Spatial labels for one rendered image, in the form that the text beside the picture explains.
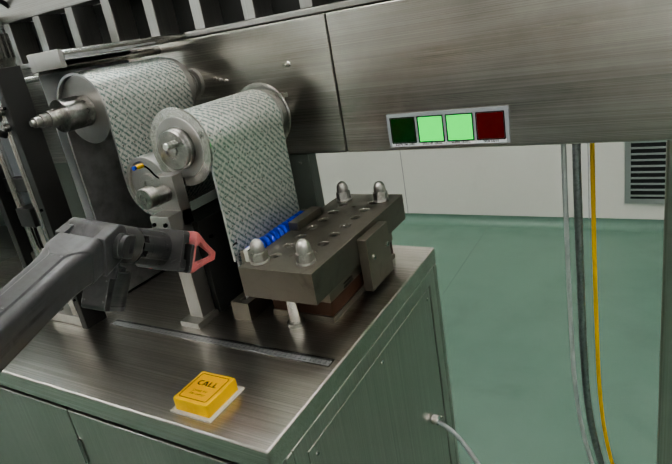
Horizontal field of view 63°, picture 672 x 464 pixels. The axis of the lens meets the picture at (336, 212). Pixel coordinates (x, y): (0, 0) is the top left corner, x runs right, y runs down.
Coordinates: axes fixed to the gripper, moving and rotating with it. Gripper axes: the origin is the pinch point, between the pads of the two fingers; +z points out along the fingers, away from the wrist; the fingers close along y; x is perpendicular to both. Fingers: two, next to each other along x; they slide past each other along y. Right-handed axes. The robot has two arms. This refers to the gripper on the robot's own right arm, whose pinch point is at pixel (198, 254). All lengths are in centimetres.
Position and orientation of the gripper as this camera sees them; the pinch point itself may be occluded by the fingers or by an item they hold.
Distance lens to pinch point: 100.1
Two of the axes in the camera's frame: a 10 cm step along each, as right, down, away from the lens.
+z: 5.0, 1.6, 8.5
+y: 8.6, 0.3, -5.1
